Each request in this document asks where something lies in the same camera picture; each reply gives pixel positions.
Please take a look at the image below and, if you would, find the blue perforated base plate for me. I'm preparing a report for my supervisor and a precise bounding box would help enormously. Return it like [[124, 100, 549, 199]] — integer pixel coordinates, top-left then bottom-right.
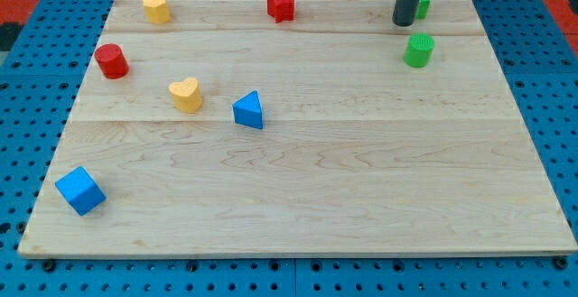
[[1, 0, 577, 296]]

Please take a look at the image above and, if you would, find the wooden board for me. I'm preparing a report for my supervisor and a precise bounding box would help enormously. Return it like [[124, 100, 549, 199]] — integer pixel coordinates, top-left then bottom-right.
[[19, 0, 577, 259]]

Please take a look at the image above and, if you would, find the blue cube block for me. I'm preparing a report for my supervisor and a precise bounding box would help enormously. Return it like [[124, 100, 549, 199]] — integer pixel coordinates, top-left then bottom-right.
[[55, 166, 107, 216]]

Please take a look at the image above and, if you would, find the green cylinder block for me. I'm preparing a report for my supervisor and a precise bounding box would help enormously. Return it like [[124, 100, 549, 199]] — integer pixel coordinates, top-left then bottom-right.
[[403, 32, 435, 68]]

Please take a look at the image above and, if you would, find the red cylinder block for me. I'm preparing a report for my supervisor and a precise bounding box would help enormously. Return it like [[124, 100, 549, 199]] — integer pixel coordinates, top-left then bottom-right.
[[94, 43, 129, 79]]

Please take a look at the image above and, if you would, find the green block behind rod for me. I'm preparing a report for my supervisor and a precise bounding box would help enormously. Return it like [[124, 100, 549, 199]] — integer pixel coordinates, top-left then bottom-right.
[[415, 0, 431, 19]]

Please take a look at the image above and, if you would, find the blue triangle block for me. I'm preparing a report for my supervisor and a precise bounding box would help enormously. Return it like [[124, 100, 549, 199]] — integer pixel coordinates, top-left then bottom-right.
[[232, 90, 263, 129]]

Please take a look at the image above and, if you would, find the yellow hexagon block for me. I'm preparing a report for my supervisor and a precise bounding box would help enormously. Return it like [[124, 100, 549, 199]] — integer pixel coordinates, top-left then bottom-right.
[[143, 0, 171, 24]]

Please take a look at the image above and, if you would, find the yellow heart block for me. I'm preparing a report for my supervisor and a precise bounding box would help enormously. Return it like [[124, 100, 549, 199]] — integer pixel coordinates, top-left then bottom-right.
[[168, 78, 203, 113]]

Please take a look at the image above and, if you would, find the red star block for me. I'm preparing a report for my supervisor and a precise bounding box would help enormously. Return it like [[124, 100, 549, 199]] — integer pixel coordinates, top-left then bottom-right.
[[266, 0, 295, 23]]

